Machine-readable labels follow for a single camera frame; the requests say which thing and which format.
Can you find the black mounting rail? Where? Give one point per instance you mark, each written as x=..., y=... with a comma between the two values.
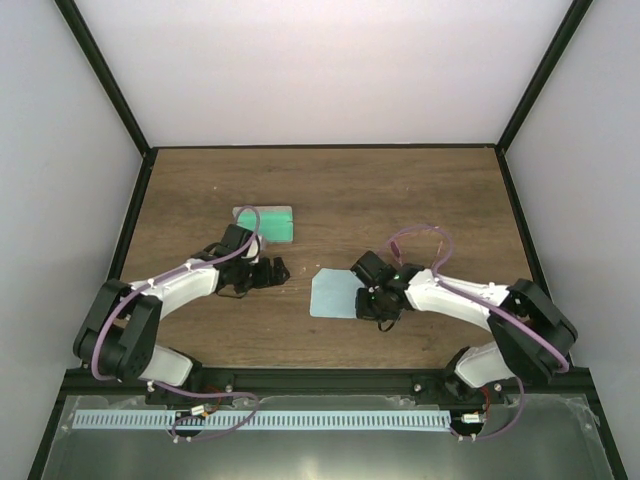
x=426, y=386

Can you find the metal front plate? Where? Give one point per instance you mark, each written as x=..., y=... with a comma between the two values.
x=539, y=437

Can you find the light blue cleaning cloth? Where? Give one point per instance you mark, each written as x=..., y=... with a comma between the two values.
x=333, y=294

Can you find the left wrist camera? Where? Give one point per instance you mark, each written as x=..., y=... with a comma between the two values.
x=255, y=250

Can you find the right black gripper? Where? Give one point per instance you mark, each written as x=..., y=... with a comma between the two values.
x=363, y=310

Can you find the pink sunglasses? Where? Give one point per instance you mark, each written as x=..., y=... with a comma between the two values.
x=420, y=243

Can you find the light blue slotted cable duct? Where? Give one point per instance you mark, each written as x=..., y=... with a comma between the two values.
x=397, y=420

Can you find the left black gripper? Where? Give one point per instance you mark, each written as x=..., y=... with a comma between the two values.
x=265, y=278

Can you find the grey green glasses case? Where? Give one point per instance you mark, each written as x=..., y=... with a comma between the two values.
x=276, y=223

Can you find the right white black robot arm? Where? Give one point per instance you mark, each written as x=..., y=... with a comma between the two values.
x=531, y=337

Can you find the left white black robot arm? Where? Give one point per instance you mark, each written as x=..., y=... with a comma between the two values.
x=118, y=338

